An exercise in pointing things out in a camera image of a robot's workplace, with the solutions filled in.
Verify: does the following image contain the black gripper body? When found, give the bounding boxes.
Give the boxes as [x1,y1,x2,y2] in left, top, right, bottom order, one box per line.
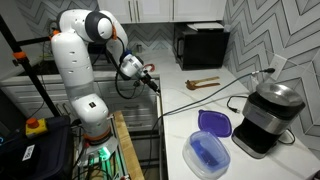
[139,73,156,89]

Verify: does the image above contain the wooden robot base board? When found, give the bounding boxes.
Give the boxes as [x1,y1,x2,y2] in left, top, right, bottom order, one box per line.
[113,110,146,180]

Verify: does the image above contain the dark wooden spoon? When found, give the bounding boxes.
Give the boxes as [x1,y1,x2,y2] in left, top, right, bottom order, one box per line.
[186,81,222,91]

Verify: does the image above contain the light wooden spoon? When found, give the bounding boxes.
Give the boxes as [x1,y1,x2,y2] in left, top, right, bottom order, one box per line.
[185,76,221,87]

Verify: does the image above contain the red heart-shaped container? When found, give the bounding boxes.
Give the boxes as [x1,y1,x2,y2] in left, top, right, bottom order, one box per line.
[143,63,156,73]

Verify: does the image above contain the black microwave oven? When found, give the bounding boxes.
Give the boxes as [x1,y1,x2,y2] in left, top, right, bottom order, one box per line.
[173,22,231,71]

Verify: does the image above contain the purple plastic lid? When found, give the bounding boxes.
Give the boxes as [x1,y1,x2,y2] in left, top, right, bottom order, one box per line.
[197,109,233,138]

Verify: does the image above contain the white tray on microwave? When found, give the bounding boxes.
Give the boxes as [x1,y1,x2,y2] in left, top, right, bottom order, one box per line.
[186,21,225,32]

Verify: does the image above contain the clear plastic food container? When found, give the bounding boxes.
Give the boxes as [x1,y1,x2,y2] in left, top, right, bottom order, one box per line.
[181,130,232,180]

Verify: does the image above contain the red emergency stop button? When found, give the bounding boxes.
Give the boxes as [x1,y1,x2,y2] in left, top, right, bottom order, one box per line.
[25,117,49,139]

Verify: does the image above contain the white base cabinets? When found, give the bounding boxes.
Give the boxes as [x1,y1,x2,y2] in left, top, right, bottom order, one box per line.
[0,71,162,134]

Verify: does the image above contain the black pole with orange clamp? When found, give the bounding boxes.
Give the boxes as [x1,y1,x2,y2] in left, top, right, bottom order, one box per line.
[0,14,61,118]

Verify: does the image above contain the black equipment case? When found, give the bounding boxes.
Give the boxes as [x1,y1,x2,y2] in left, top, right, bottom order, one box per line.
[0,116,75,180]

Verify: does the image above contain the gray power cable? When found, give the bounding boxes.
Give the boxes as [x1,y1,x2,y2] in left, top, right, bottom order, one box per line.
[146,67,277,180]

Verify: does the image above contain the black coffee maker cord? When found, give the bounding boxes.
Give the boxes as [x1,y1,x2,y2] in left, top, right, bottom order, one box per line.
[226,95,297,146]

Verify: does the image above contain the white wall cabinets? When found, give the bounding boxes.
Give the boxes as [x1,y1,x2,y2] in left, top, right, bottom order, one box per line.
[96,0,228,24]

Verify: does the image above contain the white wall outlet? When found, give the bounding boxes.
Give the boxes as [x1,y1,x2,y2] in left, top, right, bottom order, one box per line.
[268,53,288,81]

